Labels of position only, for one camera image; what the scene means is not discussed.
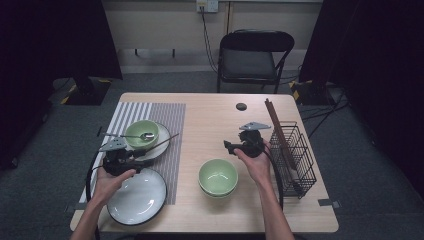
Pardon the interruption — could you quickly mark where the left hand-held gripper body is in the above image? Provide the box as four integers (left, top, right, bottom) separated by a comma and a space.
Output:
98, 137, 155, 177

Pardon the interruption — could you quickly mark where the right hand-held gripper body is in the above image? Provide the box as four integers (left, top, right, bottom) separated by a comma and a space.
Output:
237, 121, 272, 159

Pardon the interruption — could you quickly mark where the metal spoon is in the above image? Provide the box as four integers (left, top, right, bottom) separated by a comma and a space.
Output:
103, 131, 156, 142
289, 166, 306, 198

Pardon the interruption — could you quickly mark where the green ceramic bowl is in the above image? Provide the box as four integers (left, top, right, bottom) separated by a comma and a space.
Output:
199, 184, 238, 200
124, 119, 160, 150
198, 158, 239, 195

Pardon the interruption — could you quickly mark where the white plate black rim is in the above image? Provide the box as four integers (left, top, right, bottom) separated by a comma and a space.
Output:
108, 202, 168, 227
121, 121, 172, 162
106, 167, 168, 224

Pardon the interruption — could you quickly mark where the black wire basket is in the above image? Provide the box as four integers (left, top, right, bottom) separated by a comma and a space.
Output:
267, 121, 318, 200

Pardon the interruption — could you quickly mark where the person's left hand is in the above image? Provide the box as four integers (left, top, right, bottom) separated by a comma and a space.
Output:
91, 167, 138, 208

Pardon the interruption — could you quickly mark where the person's right hand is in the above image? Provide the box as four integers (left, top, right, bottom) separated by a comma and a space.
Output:
233, 140, 273, 188

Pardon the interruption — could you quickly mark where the grey striped placemat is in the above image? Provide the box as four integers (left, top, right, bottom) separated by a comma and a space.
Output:
79, 102, 187, 206

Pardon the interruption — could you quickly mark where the grey tape strip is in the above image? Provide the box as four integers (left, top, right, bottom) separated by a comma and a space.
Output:
64, 202, 88, 214
317, 198, 342, 210

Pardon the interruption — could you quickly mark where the black stand base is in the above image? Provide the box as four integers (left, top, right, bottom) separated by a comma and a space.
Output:
289, 79, 338, 107
59, 74, 113, 107

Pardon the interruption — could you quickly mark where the black folding chair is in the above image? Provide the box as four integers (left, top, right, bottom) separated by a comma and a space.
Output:
216, 29, 296, 95

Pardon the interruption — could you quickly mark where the dark curtain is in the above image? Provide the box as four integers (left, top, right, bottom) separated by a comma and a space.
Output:
298, 0, 424, 201
0, 0, 123, 171

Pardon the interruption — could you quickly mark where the left hand-held gripper cable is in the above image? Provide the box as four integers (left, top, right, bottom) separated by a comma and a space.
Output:
85, 151, 108, 240

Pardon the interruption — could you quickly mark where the hand-held gripper cable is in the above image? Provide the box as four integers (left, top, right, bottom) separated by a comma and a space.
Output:
85, 151, 108, 240
263, 149, 285, 211

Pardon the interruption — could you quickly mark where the right hand-held gripper cable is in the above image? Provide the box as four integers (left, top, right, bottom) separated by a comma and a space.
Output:
263, 149, 285, 211

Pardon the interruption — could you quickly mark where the black floor cable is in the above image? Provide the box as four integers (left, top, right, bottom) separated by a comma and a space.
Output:
299, 88, 351, 139

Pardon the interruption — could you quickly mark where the black socket cable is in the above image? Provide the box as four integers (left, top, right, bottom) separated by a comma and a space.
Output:
199, 5, 219, 74

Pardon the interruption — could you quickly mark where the beige wall conduit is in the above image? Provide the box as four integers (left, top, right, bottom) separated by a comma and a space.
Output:
225, 1, 234, 34

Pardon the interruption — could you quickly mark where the white wall socket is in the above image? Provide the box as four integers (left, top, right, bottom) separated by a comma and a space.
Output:
195, 0, 220, 14

